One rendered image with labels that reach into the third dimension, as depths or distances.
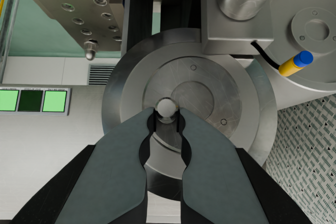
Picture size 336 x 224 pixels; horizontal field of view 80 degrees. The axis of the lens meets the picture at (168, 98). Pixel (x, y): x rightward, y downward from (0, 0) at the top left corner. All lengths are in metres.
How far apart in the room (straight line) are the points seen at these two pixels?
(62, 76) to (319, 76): 3.26
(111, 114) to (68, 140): 0.38
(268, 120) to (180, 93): 0.08
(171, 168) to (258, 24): 0.13
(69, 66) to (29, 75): 0.60
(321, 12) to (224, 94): 0.14
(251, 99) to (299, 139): 0.19
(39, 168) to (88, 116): 0.16
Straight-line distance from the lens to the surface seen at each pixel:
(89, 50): 0.57
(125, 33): 0.21
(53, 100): 0.58
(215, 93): 0.16
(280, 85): 0.22
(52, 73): 3.44
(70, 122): 0.55
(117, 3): 0.39
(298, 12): 0.24
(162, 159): 0.16
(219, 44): 0.17
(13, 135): 0.62
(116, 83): 0.18
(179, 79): 0.15
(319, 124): 0.33
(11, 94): 0.64
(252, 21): 0.17
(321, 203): 0.34
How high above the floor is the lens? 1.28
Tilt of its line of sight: 12 degrees down
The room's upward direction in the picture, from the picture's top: 179 degrees counter-clockwise
